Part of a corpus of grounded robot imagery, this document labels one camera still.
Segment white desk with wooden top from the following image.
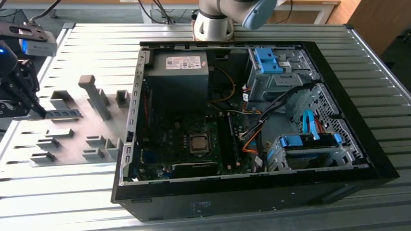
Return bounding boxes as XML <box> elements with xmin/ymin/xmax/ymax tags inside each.
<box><xmin>138</xmin><ymin>0</ymin><xmax>341</xmax><ymax>25</ymax></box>

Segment grey plastic parts rack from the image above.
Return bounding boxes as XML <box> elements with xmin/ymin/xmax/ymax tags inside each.
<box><xmin>28</xmin><ymin>75</ymin><xmax>132</xmax><ymax>168</ymax></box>

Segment RAM memory stick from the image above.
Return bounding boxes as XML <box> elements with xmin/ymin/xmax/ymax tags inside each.
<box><xmin>44</xmin><ymin>108</ymin><xmax>82</xmax><ymax>120</ymax></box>

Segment green motherboard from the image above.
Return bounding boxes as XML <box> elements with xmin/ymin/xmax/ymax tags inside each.
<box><xmin>136</xmin><ymin>110</ymin><xmax>257</xmax><ymax>180</ymax></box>

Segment black open PC case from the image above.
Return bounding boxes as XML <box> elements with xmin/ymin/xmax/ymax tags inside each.
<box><xmin>110</xmin><ymin>40</ymin><xmax>400</xmax><ymax>222</ymax></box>

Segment grey metal disk bay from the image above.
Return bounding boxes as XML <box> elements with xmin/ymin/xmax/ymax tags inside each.
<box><xmin>265</xmin><ymin>133</ymin><xmax>357</xmax><ymax>171</ymax></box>

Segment black graphics card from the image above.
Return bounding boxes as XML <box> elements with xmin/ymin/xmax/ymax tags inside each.
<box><xmin>170</xmin><ymin>161</ymin><xmax>218</xmax><ymax>179</ymax></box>

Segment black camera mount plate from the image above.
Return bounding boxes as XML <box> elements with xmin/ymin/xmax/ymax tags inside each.
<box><xmin>0</xmin><ymin>22</ymin><xmax>49</xmax><ymax>41</ymax></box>

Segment light wooden panel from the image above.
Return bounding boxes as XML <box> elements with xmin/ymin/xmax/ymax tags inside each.
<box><xmin>325</xmin><ymin>0</ymin><xmax>362</xmax><ymax>25</ymax></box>

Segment thin red wire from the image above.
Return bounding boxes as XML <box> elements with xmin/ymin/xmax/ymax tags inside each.
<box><xmin>142</xmin><ymin>89</ymin><xmax>152</xmax><ymax>126</ymax></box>

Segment black disk in blue carrier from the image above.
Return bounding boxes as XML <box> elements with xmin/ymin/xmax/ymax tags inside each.
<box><xmin>277</xmin><ymin>133</ymin><xmax>341</xmax><ymax>149</ymax></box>

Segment orange flat cable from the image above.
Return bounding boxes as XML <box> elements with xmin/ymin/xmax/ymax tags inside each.
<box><xmin>241</xmin><ymin>134</ymin><xmax>257</xmax><ymax>154</ymax></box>

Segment CPU socket with metal frame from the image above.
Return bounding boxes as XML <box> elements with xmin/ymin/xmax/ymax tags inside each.
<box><xmin>186</xmin><ymin>130</ymin><xmax>212</xmax><ymax>157</ymax></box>

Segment silver CPU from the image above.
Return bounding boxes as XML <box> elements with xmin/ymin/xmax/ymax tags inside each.
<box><xmin>190</xmin><ymin>136</ymin><xmax>208</xmax><ymax>151</ymax></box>

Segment black RAM slot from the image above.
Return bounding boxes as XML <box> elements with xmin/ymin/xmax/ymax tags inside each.
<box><xmin>216</xmin><ymin>111</ymin><xmax>232</xmax><ymax>169</ymax></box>

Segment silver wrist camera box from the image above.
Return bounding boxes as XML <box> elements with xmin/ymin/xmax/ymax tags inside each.
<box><xmin>17</xmin><ymin>28</ymin><xmax>57</xmax><ymax>57</ymax></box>

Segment black wire bundle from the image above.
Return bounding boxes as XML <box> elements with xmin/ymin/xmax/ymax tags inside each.
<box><xmin>238</xmin><ymin>83</ymin><xmax>317</xmax><ymax>140</ymax></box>

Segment dark camera cable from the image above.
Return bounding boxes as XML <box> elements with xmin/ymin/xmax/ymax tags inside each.
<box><xmin>29</xmin><ymin>0</ymin><xmax>61</xmax><ymax>24</ymax></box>

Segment grey desk with wooden top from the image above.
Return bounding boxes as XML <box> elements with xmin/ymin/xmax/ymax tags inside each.
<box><xmin>0</xmin><ymin>0</ymin><xmax>144</xmax><ymax>19</ymax></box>

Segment red flat cable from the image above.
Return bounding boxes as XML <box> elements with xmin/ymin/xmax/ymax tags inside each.
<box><xmin>313</xmin><ymin>117</ymin><xmax>325</xmax><ymax>134</ymax></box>

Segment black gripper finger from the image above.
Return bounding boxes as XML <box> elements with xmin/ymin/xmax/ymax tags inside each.
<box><xmin>14</xmin><ymin>59</ymin><xmax>48</xmax><ymax>120</ymax></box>
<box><xmin>0</xmin><ymin>97</ymin><xmax>33</xmax><ymax>121</ymax></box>

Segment thin yellow wire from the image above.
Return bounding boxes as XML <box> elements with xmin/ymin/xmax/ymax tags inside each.
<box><xmin>206</xmin><ymin>66</ymin><xmax>237</xmax><ymax>104</ymax></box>

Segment grey power supply unit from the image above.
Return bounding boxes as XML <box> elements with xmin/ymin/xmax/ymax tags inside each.
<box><xmin>142</xmin><ymin>51</ymin><xmax>210</xmax><ymax>116</ymax></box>

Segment brown wooden cabinet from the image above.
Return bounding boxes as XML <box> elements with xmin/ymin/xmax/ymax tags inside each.
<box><xmin>346</xmin><ymin>0</ymin><xmax>411</xmax><ymax>56</ymax></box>

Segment blue flat data cable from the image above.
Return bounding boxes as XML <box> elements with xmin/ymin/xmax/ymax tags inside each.
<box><xmin>302</xmin><ymin>109</ymin><xmax>320</xmax><ymax>141</ymax></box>

